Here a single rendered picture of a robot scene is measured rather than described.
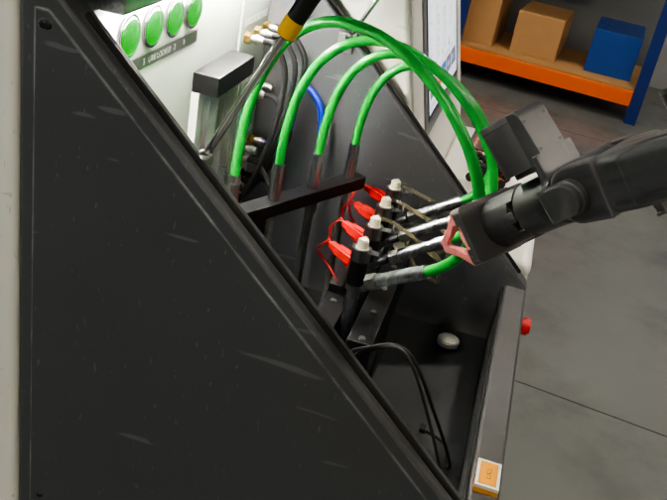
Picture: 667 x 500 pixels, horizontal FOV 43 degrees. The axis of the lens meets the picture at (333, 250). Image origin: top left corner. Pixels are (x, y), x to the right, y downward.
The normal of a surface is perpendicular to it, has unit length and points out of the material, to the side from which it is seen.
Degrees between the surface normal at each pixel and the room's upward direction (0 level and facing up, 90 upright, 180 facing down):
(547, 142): 45
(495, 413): 0
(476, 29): 90
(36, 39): 90
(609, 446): 0
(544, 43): 90
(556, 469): 0
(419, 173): 90
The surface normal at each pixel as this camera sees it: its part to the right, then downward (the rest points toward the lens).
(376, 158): -0.25, 0.41
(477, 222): 0.43, -0.22
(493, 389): 0.17, -0.87
